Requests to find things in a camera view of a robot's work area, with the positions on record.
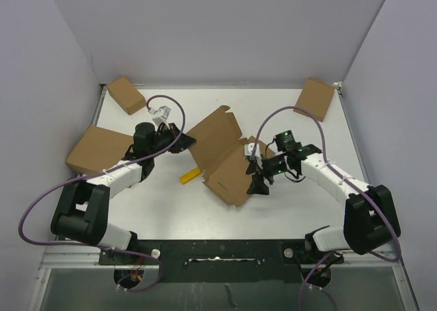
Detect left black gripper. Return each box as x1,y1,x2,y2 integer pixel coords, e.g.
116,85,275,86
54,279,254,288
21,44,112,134
149,122,196,157

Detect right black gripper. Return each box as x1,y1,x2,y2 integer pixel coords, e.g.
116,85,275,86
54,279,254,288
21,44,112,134
246,152,289,194

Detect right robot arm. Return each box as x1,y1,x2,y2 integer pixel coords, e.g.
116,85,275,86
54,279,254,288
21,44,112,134
244,131,401,262

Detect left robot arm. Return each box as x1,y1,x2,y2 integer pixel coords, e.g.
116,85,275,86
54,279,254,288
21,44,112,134
51,122,197,264

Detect small folded cardboard box left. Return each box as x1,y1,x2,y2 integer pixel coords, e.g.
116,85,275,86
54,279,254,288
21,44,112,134
107,77,146,115

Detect large folded cardboard box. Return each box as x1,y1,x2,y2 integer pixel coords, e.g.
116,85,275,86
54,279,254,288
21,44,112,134
65,125,133,175

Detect yellow wooden block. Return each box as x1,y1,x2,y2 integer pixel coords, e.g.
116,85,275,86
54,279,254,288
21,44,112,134
180,167,202,185

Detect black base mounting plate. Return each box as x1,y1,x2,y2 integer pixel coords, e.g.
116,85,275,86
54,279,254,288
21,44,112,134
98,239,344,286

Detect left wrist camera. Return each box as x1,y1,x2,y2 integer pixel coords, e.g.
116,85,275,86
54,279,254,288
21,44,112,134
148,106,171,126

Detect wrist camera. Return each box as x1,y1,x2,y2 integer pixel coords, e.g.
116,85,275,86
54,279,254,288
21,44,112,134
244,143,261,161
148,106,171,126

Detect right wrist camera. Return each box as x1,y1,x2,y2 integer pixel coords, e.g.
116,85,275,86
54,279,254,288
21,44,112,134
244,143,261,161

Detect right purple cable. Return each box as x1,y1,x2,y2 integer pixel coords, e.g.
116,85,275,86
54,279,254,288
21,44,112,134
255,105,401,311

